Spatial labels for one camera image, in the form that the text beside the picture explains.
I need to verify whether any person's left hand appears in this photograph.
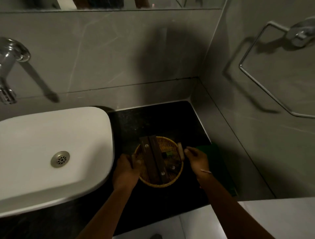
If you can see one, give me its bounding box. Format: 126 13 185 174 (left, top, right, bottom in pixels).
112 153 143 192

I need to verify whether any person's right hand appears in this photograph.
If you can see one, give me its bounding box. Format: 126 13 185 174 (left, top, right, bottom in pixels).
184 146 211 182

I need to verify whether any green cleaning cloth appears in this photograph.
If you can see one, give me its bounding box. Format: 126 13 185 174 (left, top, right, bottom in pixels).
196 143 238 197

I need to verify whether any round woven wicker basket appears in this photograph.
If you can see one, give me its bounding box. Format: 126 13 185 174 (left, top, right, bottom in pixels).
131 136 185 189

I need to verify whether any person's right forearm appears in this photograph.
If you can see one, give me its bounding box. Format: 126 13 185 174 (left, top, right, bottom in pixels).
198 171 275 239

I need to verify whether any person's left forearm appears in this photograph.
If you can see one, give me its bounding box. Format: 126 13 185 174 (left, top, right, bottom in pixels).
76 182 138 239

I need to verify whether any round metal sink drain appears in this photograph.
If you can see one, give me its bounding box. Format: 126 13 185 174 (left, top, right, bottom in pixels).
50 151 71 169

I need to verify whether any white ceramic sink basin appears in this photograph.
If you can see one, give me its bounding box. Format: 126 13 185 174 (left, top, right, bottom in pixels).
0 106 115 219

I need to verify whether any chrome towel ring holder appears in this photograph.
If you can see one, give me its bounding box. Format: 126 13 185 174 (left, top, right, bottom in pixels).
239 16 315 120

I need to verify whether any chrome wall faucet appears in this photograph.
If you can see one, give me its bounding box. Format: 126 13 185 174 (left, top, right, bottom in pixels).
0 37 31 105

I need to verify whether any wall mirror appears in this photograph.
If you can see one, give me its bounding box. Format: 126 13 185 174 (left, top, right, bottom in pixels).
0 0 227 12

